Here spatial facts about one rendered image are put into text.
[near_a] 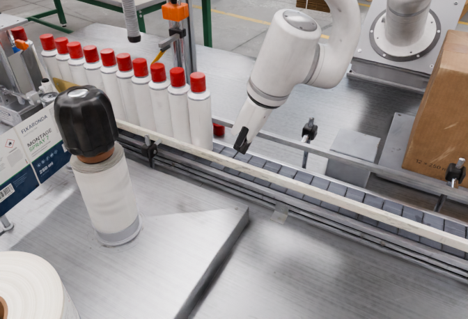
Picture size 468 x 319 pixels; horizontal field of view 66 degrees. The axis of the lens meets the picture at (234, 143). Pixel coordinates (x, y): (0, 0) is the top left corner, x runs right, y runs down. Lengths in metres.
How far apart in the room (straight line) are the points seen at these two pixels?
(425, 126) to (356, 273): 0.36
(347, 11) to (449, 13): 0.84
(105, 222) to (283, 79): 0.40
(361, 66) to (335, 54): 0.73
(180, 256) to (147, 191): 0.19
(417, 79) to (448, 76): 0.52
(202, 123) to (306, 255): 0.36
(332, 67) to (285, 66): 0.08
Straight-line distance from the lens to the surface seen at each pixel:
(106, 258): 0.71
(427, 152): 0.94
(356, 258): 0.78
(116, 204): 0.65
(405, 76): 1.36
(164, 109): 0.86
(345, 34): 0.64
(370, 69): 1.37
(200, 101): 0.78
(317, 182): 0.82
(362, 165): 0.77
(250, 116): 0.69
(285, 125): 1.07
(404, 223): 0.75
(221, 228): 0.72
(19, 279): 0.55
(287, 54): 0.61
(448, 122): 0.89
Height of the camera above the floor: 1.44
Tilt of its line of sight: 38 degrees down
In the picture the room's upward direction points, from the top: straight up
